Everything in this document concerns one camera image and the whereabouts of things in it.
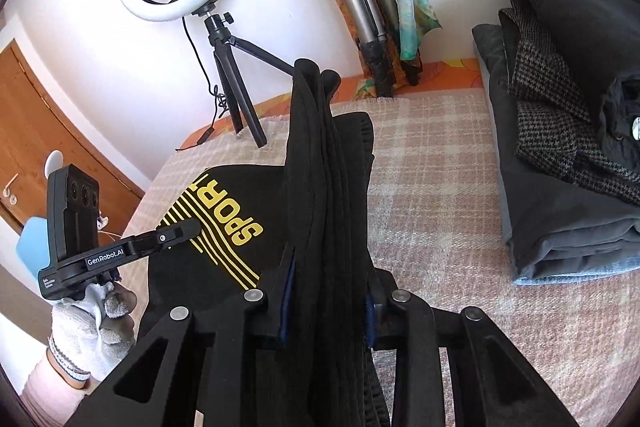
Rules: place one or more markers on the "metal door handle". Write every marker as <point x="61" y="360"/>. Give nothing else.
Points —
<point x="6" y="190"/>

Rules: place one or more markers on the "light blue chair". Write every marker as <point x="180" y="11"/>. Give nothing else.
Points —
<point x="33" y="245"/>

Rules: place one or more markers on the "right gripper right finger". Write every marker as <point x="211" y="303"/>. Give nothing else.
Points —
<point x="492" y="382"/>

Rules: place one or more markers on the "blue folded jeans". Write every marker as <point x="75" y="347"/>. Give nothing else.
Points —
<point x="616" y="268"/>

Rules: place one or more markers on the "dark grey folded pants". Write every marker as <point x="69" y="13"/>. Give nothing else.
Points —
<point x="549" y="226"/>

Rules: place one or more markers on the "pink plaid bed blanket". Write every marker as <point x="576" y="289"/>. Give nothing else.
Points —
<point x="434" y="223"/>

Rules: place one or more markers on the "houndstooth folded garment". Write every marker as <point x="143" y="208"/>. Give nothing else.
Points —
<point x="555" y="133"/>

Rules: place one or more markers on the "left pink sleeve forearm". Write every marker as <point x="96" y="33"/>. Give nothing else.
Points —
<point x="49" y="398"/>

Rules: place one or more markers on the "black mini tripod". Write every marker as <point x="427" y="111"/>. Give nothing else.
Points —
<point x="241" y="108"/>

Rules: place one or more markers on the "wooden door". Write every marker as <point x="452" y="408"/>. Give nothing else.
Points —
<point x="33" y="126"/>

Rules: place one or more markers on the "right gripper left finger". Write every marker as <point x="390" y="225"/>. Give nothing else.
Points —
<point x="204" y="362"/>

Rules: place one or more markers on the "left white knit glove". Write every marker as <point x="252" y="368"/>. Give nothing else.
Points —
<point x="92" y="335"/>

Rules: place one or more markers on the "black sport pants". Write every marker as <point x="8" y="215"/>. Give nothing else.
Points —
<point x="314" y="205"/>

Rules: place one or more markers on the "black folded garment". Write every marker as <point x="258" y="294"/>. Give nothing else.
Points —
<point x="599" y="41"/>

